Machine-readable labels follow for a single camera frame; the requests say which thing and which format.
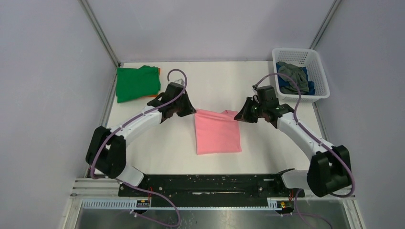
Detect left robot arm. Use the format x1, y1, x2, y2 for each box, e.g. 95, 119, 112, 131
85, 80, 196, 196

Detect white plastic basket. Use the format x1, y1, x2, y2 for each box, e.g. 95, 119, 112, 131
272, 48, 330, 103

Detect folded orange t-shirt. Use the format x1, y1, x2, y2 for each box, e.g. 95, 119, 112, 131
147, 68, 161, 98

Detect folded green t-shirt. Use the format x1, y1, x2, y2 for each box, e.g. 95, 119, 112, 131
116, 65, 161, 103

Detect blue t-shirt in basket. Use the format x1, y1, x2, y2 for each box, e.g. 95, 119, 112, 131
276, 62, 316, 96

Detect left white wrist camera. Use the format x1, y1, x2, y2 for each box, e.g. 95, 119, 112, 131
175, 79, 185, 85

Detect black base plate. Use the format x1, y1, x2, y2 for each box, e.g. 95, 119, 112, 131
118, 173, 305, 207

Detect white slotted cable duct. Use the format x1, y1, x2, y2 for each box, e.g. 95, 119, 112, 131
82, 198, 283, 211

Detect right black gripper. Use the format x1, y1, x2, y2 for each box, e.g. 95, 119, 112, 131
234, 96, 266, 124

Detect pink t-shirt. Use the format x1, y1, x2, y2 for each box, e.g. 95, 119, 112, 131
194, 109, 242, 155

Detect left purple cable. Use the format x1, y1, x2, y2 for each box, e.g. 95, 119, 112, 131
89, 69, 188, 228

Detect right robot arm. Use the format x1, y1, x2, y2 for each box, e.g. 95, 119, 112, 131
234, 85, 354, 197

